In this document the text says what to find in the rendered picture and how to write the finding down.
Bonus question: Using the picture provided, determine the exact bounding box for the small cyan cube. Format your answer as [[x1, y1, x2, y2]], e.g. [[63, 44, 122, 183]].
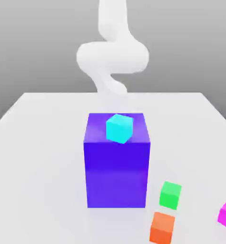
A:
[[106, 113, 134, 144]]

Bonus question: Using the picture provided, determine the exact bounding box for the small green cube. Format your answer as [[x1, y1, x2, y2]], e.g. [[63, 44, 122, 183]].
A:
[[158, 181, 182, 211]]

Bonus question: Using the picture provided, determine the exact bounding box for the small orange cube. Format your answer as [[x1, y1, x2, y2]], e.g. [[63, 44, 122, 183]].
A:
[[149, 211, 176, 244]]

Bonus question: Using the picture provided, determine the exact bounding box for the large purple box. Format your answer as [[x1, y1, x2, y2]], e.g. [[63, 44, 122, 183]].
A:
[[83, 112, 151, 209]]

